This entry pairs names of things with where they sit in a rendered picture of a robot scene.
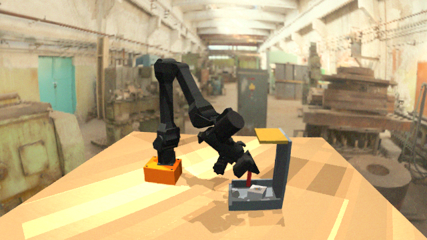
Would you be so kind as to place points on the red peg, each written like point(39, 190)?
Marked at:
point(249, 178)

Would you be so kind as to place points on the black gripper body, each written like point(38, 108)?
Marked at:
point(235, 152)

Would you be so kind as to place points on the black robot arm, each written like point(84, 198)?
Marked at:
point(201, 114)

